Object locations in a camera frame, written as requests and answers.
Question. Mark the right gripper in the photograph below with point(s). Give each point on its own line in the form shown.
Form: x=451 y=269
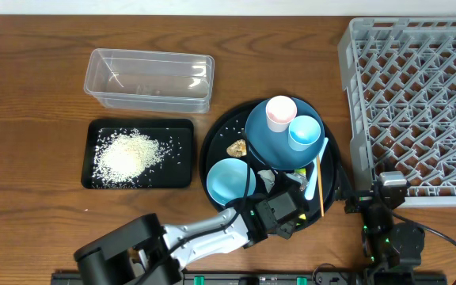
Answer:
x=359 y=199

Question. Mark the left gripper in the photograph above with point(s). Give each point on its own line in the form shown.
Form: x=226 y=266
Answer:
x=295 y=203

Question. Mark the white paper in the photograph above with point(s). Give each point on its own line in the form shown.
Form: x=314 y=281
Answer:
x=269 y=179

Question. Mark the yellow green snack wrapper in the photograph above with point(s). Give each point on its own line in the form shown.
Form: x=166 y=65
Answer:
x=301 y=171

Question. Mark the light blue bowl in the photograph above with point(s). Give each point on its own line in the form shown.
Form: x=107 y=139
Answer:
x=226 y=180

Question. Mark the pile of white rice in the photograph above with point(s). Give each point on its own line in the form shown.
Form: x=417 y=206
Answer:
x=131 y=158

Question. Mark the foil wrapper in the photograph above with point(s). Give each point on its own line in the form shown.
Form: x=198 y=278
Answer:
x=293 y=177

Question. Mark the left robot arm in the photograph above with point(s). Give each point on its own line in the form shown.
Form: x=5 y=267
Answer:
x=146 y=252

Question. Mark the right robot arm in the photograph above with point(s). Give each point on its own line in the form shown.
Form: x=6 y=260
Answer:
x=394 y=247

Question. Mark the grey dishwasher rack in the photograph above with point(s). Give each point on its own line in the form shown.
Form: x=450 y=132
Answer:
x=399 y=74

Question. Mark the light blue spoon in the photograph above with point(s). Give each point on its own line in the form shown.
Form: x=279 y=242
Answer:
x=309 y=193

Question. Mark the wooden chopstick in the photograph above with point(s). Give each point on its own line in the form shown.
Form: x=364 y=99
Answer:
x=319 y=184

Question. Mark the dark blue plate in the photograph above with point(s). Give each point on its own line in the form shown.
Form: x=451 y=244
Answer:
x=274 y=147

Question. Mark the light blue cup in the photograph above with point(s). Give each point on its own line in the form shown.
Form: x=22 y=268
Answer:
x=303 y=132

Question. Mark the brown food scrap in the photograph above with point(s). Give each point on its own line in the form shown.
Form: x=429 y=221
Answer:
x=237 y=149

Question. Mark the round black tray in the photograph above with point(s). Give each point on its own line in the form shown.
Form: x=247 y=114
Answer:
x=227 y=130

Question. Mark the pink cup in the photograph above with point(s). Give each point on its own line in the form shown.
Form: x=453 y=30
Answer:
x=280 y=111

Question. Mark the black rectangular tray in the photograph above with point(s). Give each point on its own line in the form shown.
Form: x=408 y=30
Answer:
x=178 y=176

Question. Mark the clear plastic bin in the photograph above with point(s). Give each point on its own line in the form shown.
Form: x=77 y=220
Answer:
x=150 y=80

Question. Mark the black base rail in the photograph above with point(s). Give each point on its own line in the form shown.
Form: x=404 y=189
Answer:
x=205 y=278

